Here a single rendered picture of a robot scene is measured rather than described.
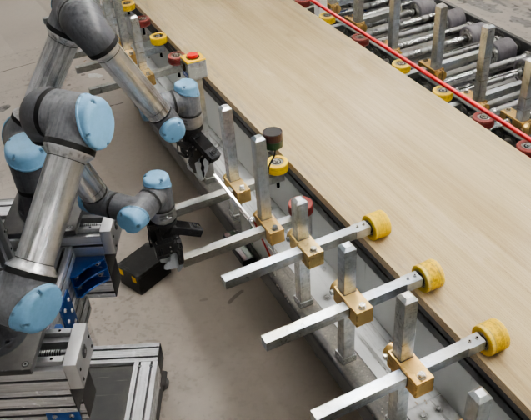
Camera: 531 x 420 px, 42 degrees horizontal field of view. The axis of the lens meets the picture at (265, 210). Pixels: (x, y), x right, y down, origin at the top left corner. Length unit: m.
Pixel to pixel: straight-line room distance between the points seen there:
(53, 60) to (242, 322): 1.53
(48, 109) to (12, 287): 0.39
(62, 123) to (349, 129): 1.30
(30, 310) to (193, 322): 1.66
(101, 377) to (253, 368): 0.62
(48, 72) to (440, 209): 1.23
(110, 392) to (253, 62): 1.49
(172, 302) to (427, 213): 1.45
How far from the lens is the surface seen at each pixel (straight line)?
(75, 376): 1.78
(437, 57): 3.09
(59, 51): 2.05
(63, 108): 1.59
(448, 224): 2.17
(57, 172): 1.58
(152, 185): 1.92
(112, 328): 3.20
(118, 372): 2.74
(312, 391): 2.85
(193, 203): 2.35
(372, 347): 2.17
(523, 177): 2.42
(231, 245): 2.17
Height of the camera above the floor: 2.26
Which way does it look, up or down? 38 degrees down
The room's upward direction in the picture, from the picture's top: 5 degrees counter-clockwise
